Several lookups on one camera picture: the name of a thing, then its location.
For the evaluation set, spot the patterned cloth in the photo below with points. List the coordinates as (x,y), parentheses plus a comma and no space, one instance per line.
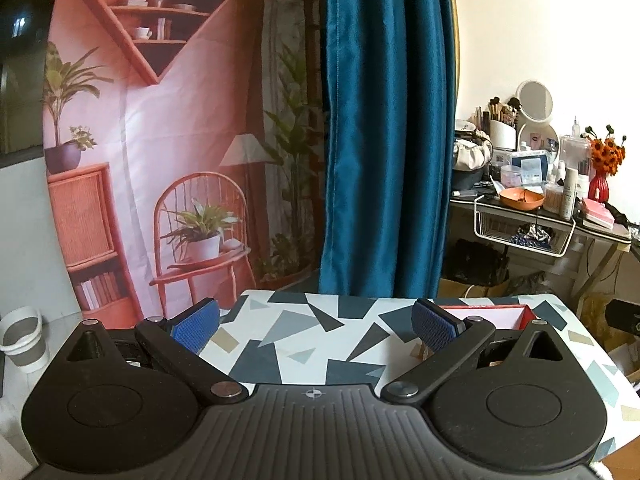
(532,235)

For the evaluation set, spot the printed room backdrop cloth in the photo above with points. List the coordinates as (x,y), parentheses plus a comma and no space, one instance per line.
(175,110)

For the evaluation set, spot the red vase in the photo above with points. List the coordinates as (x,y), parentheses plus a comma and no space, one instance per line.
(598,187)

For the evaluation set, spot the white spray bottle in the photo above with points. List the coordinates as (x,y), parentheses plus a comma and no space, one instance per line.
(569,195)

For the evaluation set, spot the grey bag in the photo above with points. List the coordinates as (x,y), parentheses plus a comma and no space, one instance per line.
(465,177)

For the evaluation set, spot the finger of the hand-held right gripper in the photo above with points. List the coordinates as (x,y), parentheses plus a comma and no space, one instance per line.
(622,317)

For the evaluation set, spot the clear plastic organizer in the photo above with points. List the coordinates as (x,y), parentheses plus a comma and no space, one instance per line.
(575,155)

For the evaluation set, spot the black bag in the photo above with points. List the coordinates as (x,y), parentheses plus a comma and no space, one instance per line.
(475,262)

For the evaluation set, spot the orange artificial flowers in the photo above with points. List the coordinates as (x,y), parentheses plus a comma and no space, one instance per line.
(605,152)

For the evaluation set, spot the pink box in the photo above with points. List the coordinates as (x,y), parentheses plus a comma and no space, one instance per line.
(597,212)

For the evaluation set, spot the white desk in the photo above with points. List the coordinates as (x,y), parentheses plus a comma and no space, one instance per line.
(595,232)

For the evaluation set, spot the teal curtain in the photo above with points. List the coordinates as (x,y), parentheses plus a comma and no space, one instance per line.
(385,110)

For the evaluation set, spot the round white mirror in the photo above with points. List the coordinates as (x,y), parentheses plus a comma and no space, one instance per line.
(535,100)

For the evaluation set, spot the red cardboard box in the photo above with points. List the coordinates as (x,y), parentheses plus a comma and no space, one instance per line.
(500,317)

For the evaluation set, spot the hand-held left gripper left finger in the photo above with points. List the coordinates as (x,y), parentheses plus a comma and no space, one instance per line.
(197,327)

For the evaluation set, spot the cotton swab container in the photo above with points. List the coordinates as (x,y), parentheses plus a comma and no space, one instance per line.
(552,199)

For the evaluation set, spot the white brush holder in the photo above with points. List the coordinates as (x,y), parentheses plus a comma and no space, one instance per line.
(501,135)

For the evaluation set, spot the blue white packet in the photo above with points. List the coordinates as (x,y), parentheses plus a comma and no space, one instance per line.
(530,166)

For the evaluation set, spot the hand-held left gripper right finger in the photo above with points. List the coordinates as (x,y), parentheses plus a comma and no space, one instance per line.
(435,327)

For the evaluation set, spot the beige bag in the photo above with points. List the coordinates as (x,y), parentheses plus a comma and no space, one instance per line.
(472,152)

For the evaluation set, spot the orange bowl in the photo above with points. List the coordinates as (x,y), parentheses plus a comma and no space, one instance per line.
(520,199)

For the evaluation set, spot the yellow plastic bag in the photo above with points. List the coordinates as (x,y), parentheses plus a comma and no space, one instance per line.
(595,310)

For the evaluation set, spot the geometric patterned tablecloth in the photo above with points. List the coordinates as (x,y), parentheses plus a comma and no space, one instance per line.
(300,330)

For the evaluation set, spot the makeup brushes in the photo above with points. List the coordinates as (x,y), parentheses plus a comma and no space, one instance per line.
(500,110)

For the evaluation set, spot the white bucket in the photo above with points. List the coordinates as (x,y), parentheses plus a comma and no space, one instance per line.
(25,350)

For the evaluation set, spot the dark window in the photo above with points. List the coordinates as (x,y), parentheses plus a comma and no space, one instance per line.
(20,60)

